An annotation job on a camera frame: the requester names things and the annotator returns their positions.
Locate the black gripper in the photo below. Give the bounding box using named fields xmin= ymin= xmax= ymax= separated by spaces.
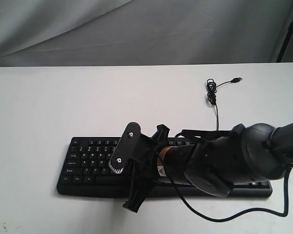
xmin=122 ymin=124 xmax=169 ymax=213

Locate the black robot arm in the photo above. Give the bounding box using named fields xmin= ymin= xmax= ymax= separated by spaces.
xmin=121 ymin=123 xmax=293 ymax=212

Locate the black acer keyboard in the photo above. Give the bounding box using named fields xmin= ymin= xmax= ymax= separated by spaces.
xmin=57 ymin=136 xmax=272 ymax=198

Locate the grey backdrop cloth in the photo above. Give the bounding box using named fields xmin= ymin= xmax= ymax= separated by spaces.
xmin=0 ymin=0 xmax=293 ymax=67

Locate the black tripod stand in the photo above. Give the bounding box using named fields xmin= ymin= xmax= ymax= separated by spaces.
xmin=276 ymin=19 xmax=293 ymax=63

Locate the black camera cable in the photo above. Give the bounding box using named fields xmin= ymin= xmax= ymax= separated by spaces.
xmin=126 ymin=143 xmax=290 ymax=223

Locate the black usb cable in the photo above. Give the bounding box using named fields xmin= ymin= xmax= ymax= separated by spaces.
xmin=205 ymin=77 xmax=243 ymax=132

